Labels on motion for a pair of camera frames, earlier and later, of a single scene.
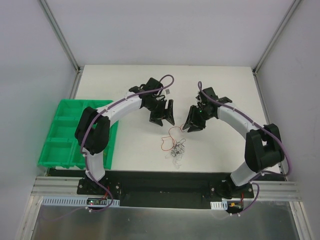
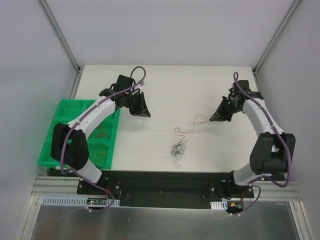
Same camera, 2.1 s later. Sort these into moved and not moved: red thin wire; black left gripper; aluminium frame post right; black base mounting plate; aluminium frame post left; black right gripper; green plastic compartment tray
Moved: black left gripper; red thin wire; black right gripper
Not moved: aluminium frame post right; green plastic compartment tray; aluminium frame post left; black base mounting plate
